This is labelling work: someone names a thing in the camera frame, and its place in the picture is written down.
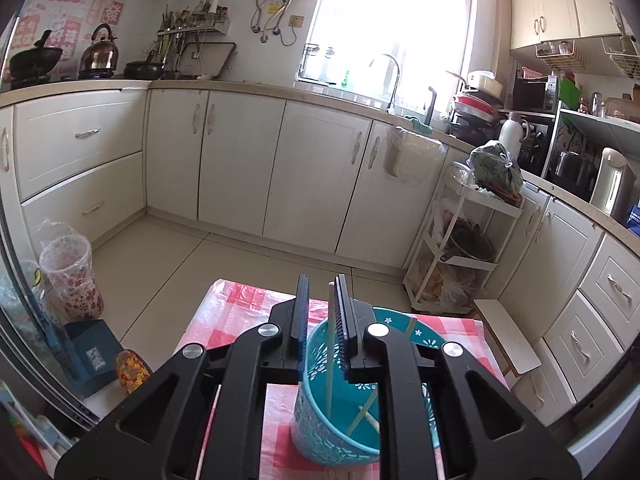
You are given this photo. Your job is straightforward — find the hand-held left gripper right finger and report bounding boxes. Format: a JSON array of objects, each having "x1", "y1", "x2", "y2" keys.
[{"x1": 334, "y1": 274, "x2": 581, "y2": 480}]

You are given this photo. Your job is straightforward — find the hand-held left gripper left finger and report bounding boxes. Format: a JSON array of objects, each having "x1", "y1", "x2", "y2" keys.
[{"x1": 54, "y1": 274, "x2": 311, "y2": 480}]

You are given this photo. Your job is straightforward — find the blue perforated plastic basket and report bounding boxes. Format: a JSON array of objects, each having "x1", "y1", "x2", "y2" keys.
[{"x1": 290, "y1": 306, "x2": 453, "y2": 471}]

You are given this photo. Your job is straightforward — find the red checkered plastic tablecloth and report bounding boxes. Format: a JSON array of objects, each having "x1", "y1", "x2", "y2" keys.
[{"x1": 172, "y1": 279, "x2": 511, "y2": 480}]

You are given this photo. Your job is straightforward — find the crumpled plastic bags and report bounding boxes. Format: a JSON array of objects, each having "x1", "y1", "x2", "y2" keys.
[{"x1": 415, "y1": 260, "x2": 481, "y2": 306}]

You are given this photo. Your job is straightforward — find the dark pan with lid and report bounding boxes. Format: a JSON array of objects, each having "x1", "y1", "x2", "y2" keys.
[{"x1": 440, "y1": 220, "x2": 496, "y2": 263}]

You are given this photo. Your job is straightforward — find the white wooden stool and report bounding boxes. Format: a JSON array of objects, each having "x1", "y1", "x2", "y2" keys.
[{"x1": 472, "y1": 298, "x2": 542, "y2": 376}]

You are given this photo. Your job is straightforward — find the cream kitchen base cabinets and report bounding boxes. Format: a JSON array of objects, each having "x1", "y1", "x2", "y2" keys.
[{"x1": 0, "y1": 85, "x2": 640, "y2": 441}]

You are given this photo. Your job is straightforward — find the colourful floral pouch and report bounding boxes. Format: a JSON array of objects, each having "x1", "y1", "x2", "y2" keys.
[{"x1": 115, "y1": 350, "x2": 153, "y2": 395}]

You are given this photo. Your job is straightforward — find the white hanging bin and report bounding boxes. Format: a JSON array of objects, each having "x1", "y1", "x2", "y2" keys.
[{"x1": 384, "y1": 127, "x2": 446, "y2": 191}]

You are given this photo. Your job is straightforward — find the white rolling shelf rack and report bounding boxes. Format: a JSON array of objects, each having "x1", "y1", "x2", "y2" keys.
[{"x1": 404, "y1": 161, "x2": 526, "y2": 313}]

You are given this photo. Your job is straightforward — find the blue box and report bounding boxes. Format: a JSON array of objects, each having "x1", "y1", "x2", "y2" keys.
[{"x1": 62, "y1": 319, "x2": 126, "y2": 393}]

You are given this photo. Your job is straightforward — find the green bag of vegetables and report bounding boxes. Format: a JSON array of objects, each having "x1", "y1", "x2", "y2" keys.
[{"x1": 467, "y1": 141, "x2": 525, "y2": 206}]

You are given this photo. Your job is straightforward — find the floral trash bin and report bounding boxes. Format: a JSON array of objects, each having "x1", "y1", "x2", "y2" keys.
[{"x1": 39, "y1": 234, "x2": 105, "y2": 321}]

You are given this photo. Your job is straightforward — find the chrome sink faucet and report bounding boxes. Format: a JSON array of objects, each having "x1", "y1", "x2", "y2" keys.
[{"x1": 369, "y1": 53, "x2": 402, "y2": 113}]

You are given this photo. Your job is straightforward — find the white thermos jug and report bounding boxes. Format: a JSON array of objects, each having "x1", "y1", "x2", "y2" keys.
[{"x1": 497, "y1": 112, "x2": 530, "y2": 171}]

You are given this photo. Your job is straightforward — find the stack of pots and dishes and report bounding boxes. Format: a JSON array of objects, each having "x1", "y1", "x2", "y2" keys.
[{"x1": 447, "y1": 70, "x2": 505, "y2": 133}]

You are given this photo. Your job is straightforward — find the steel pot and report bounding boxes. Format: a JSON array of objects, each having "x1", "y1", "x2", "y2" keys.
[{"x1": 552, "y1": 150, "x2": 596, "y2": 186}]

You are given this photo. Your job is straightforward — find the black frying pan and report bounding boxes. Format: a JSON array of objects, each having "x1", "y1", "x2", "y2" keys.
[{"x1": 124, "y1": 60, "x2": 166, "y2": 81}]

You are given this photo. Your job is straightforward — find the black microwave oven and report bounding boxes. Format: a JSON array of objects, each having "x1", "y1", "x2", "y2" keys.
[{"x1": 512, "y1": 75, "x2": 560, "y2": 113}]

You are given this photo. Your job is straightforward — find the silver electric water boiler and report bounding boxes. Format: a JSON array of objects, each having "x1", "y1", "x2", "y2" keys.
[{"x1": 590, "y1": 147, "x2": 637, "y2": 221}]

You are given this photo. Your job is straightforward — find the kitchen window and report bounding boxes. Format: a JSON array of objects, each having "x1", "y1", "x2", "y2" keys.
[{"x1": 299, "y1": 0, "x2": 481, "y2": 111}]

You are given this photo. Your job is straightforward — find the green cutting board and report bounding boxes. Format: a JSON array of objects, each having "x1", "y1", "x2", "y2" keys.
[{"x1": 559, "y1": 75, "x2": 583, "y2": 108}]

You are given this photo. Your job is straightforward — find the steel kettle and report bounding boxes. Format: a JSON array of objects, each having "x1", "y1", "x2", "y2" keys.
[{"x1": 78, "y1": 23, "x2": 121, "y2": 73}]

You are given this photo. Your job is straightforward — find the gas stove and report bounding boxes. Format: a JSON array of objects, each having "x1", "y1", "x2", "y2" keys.
[{"x1": 10, "y1": 67, "x2": 126, "y2": 88}]

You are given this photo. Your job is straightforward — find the black wok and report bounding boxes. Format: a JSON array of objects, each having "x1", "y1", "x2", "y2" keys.
[{"x1": 9, "y1": 30, "x2": 64, "y2": 81}]

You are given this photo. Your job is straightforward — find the cream upper cabinets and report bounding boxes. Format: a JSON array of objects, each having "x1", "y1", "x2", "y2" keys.
[{"x1": 510, "y1": 0, "x2": 640, "y2": 51}]

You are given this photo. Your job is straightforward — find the wall utensil rack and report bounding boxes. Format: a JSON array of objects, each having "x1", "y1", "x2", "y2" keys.
[{"x1": 156, "y1": 4, "x2": 231, "y2": 78}]

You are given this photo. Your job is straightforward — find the white wire basket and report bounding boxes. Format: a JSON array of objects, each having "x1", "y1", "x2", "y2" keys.
[
  {"x1": 602, "y1": 35, "x2": 640, "y2": 78},
  {"x1": 535, "y1": 40, "x2": 586, "y2": 73}
]

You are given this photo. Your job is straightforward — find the red wall stickers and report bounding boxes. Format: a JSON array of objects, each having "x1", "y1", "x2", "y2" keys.
[{"x1": 12, "y1": 0, "x2": 123, "y2": 78}]

